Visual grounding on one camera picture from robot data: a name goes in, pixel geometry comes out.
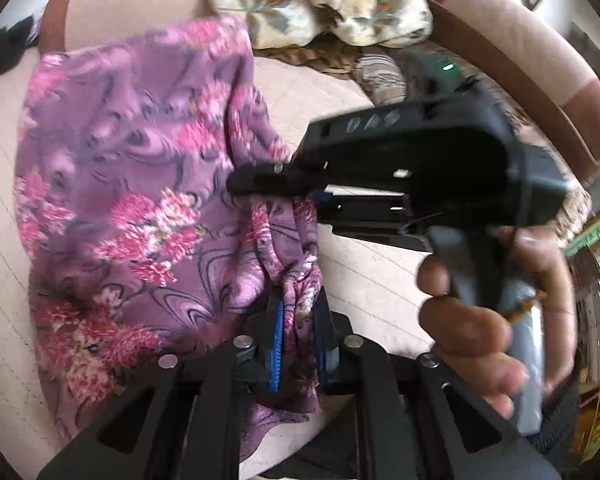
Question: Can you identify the purple floral long-sleeve shirt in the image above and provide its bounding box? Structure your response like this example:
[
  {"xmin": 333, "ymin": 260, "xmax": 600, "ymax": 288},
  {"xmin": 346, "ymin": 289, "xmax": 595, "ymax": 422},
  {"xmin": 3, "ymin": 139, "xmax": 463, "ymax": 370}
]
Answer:
[{"xmin": 14, "ymin": 16, "xmax": 323, "ymax": 457}]

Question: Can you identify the person's right hand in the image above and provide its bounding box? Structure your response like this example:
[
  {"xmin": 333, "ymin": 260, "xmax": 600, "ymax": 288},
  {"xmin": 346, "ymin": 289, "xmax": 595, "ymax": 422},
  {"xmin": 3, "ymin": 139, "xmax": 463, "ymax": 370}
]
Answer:
[{"xmin": 417, "ymin": 226, "xmax": 578, "ymax": 418}]

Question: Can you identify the striped beige quilt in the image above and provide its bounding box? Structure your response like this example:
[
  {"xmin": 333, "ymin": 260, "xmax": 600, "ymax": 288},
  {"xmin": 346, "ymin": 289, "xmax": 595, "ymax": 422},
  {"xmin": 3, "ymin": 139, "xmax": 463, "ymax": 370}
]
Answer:
[{"xmin": 354, "ymin": 44, "xmax": 591, "ymax": 247}]

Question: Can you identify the brown side armrest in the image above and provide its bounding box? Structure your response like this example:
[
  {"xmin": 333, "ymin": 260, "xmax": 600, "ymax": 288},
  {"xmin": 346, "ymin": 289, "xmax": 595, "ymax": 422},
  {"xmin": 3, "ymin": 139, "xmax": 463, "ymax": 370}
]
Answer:
[{"xmin": 427, "ymin": 0, "xmax": 600, "ymax": 183}]

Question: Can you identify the beige floral blanket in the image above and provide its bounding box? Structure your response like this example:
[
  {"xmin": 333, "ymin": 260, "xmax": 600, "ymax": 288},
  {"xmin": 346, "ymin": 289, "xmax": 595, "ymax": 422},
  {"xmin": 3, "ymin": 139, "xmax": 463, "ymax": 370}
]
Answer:
[{"xmin": 208, "ymin": 0, "xmax": 434, "ymax": 76}]

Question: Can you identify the pink bolster headrest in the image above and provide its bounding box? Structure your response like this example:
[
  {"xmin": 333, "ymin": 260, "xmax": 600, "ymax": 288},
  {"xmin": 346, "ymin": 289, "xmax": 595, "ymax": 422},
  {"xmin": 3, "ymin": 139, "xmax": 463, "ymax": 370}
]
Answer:
[{"xmin": 38, "ymin": 0, "xmax": 209, "ymax": 54}]

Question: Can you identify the black garment on bed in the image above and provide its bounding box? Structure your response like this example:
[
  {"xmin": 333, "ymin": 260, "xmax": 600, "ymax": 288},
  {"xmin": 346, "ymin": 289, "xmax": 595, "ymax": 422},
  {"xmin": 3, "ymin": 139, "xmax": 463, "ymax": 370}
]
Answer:
[{"xmin": 0, "ymin": 15, "xmax": 41, "ymax": 76}]

